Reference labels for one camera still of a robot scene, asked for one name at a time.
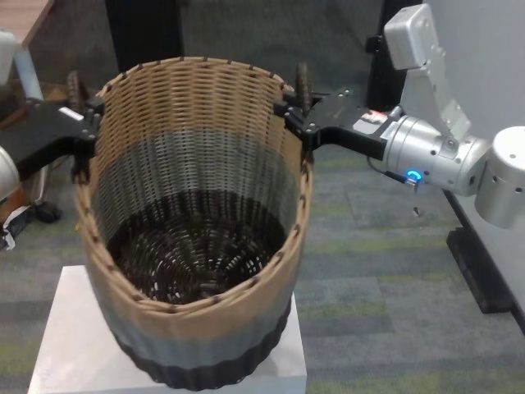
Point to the dark tall column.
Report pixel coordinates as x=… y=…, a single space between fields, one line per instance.
x=143 y=33

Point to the white square pedestal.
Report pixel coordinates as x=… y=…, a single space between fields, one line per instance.
x=61 y=349

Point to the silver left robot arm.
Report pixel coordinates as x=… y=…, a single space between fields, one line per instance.
x=8 y=176

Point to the light wood desk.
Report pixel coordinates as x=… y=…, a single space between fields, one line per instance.
x=16 y=16

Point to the black partition foot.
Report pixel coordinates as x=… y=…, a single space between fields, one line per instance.
x=484 y=279

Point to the tan grey black woven basket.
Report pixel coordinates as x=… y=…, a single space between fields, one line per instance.
x=184 y=123

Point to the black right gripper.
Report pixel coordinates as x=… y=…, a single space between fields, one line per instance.
x=344 y=123

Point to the white black floor item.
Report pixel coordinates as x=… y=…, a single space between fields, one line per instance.
x=10 y=234

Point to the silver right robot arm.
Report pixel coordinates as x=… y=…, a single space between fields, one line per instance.
x=430 y=152

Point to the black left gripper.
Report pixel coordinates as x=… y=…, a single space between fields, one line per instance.
x=41 y=131

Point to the black partition post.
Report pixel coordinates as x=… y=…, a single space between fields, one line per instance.
x=377 y=82

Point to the black chair caster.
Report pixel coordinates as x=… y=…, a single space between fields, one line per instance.
x=48 y=212

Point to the light grey desk leg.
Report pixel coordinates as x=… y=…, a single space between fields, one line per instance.
x=28 y=74

